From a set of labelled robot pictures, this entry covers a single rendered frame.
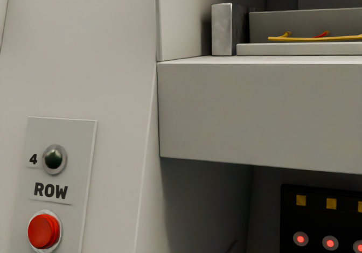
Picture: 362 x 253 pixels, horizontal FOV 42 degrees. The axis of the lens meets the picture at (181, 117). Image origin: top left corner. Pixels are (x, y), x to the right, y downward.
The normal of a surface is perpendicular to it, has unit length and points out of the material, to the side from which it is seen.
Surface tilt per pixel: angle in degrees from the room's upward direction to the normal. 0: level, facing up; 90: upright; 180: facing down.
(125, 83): 90
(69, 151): 90
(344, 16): 109
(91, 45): 90
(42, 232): 90
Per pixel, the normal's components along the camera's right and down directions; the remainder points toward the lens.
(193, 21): 0.92, 0.04
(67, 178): -0.38, -0.15
